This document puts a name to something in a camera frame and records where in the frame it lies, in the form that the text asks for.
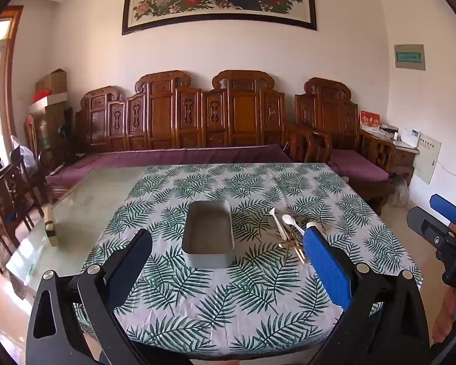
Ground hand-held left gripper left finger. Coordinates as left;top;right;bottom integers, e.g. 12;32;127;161
25;229;192;365

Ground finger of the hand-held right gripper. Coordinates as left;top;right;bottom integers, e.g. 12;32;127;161
430;194;456;226
406;206;448;245

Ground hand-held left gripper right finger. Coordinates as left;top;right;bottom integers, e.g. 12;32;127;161
302;224;430;365

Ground rectangular metal tray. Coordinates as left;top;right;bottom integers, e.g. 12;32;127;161
181;200;236;269

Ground person's right hand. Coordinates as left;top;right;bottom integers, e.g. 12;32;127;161
432;291;456;345

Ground grey bag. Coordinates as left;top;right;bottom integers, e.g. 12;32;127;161
388;175;411;206

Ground white electrical panel door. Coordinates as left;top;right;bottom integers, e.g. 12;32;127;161
412;135;441;185

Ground wooden side table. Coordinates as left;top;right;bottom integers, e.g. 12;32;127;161
388;137;420;177

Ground white desk phone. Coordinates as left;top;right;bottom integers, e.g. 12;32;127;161
397;128;420;148

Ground square purple seat cushion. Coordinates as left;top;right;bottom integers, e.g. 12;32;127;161
329;148;390;181

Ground beige and black block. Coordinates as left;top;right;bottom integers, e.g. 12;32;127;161
43;205;59;248

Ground green leaf print tablecloth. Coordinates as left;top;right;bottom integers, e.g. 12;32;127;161
74;163;422;365

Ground red desk calendar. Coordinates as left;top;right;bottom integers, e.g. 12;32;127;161
359;110;381;132

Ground carved wooden armchair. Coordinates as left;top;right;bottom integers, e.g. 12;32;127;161
294;77;398;214

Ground wooden dining chair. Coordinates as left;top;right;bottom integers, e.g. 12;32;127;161
0;156;35;270

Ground black standing fan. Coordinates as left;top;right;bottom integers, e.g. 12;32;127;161
59;108;74;160

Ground clear plastic bag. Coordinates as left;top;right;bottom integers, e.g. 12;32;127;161
9;135;39;176

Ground carved wooden sofa bench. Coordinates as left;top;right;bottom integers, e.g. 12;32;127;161
74;69;316;198

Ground flat white box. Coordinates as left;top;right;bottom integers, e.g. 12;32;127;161
28;92;68;114

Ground grey wall box green label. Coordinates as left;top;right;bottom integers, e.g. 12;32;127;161
394;44;426;71

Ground wooden door frame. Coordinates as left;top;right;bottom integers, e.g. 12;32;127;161
0;5;23;145

